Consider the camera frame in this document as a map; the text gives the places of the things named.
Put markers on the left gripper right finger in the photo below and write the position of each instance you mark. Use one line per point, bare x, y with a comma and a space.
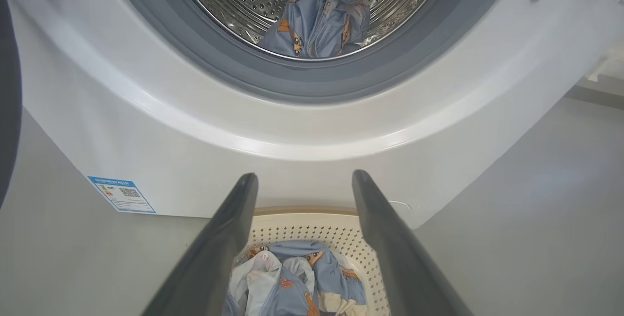
404, 267

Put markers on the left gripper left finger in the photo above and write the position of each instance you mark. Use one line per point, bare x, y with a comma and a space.
209, 262

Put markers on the blue cartoon garment pale lining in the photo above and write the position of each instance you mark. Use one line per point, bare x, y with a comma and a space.
292, 286

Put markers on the blue cartoon print garment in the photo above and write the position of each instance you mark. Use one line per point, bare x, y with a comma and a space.
317, 23

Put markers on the grey washing machine door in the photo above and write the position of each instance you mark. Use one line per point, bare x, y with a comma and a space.
9, 87

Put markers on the white front-load washing machine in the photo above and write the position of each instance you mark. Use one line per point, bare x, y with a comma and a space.
146, 111

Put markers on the cream perforated laundry basket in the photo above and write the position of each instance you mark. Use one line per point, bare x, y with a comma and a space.
341, 238

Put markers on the blue energy label sticker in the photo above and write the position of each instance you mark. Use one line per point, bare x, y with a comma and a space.
122, 195

